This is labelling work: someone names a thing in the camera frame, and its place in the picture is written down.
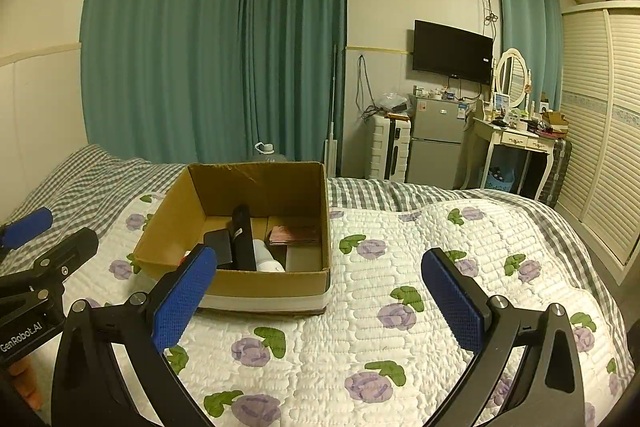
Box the hanging wall cables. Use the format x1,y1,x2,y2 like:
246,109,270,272
355,54,381,120

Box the clear water jug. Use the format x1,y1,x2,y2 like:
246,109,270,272
245,142,291,164

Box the blue plastic basket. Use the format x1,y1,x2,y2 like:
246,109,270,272
482,164,516,192

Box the white louvered wardrobe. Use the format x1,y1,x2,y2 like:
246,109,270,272
555,0,640,285

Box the white oval mirror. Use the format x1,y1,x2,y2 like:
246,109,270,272
492,48,532,110

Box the clear plastic bag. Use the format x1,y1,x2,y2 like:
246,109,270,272
377,92,411,114

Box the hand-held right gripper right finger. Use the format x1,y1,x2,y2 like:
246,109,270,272
421,248,586,427

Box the white suitcase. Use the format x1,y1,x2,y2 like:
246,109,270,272
367,113,413,182

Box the black wall television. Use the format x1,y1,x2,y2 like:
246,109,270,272
412,19,495,86

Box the small open cardboard box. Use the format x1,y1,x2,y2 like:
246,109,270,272
540,109,569,128

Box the white floral quilt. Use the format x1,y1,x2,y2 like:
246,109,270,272
65,192,633,427

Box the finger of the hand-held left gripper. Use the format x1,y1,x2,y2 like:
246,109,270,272
0,227,100,303
0,207,54,251

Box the black charger block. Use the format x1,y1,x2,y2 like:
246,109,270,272
202,229,235,268

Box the white dressing table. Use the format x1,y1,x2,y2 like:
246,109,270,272
460,116,558,202

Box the white plug-in device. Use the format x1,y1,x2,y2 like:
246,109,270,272
252,238,286,273

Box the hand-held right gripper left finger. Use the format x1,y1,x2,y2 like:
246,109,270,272
50,244,218,427

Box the dark checked suitcase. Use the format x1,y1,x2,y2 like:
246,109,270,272
540,138,573,208

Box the white pole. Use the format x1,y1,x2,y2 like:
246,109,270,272
325,44,342,178

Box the silver fridge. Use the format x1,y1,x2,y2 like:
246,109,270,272
405,93,473,188

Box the narrow light green curtain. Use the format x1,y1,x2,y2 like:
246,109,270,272
494,0,563,112

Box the brown cardboard box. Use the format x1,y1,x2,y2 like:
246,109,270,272
132,161,332,317

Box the wide green curtain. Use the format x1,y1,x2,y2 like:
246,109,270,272
80,0,251,165

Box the black remote control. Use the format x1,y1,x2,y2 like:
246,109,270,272
230,205,258,272

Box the person's left hand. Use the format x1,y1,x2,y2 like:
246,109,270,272
9,351,45,412

